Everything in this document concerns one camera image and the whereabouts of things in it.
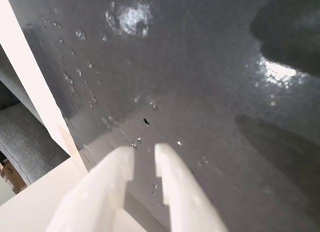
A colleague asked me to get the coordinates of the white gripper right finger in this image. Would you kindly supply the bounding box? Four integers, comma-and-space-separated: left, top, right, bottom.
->
154, 142, 227, 232

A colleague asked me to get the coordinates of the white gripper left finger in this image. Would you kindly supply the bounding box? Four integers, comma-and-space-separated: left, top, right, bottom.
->
46, 146, 135, 232

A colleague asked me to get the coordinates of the brown cardboard box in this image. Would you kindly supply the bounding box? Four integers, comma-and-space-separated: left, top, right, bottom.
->
0, 158, 28, 195

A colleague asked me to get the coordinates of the dark grey table mat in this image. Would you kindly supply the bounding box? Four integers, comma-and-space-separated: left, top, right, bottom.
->
7, 0, 320, 232

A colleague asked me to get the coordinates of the grey fabric sofa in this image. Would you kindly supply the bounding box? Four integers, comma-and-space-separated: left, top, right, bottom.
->
0, 43, 71, 186

